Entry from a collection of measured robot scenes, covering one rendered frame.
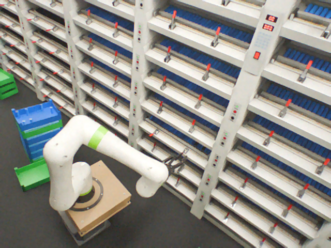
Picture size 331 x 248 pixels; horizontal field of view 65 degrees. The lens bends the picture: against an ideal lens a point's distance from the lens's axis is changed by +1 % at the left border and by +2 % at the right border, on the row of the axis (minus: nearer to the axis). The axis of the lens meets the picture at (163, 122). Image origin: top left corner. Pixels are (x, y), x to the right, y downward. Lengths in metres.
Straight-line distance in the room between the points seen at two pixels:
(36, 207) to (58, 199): 0.79
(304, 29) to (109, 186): 1.38
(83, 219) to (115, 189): 0.26
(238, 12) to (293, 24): 0.23
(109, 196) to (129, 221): 0.40
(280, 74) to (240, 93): 0.21
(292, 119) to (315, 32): 0.40
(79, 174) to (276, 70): 1.15
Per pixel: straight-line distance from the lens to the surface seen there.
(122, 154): 1.22
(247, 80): 1.31
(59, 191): 1.39
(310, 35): 1.19
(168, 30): 1.48
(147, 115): 1.95
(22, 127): 2.19
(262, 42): 1.24
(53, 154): 1.15
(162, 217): 2.11
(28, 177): 2.41
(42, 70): 2.96
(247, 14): 1.25
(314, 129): 1.36
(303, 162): 1.47
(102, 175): 1.83
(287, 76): 1.26
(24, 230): 2.15
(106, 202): 1.71
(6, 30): 3.45
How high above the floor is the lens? 1.82
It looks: 40 degrees down
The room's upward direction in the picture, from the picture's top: 9 degrees clockwise
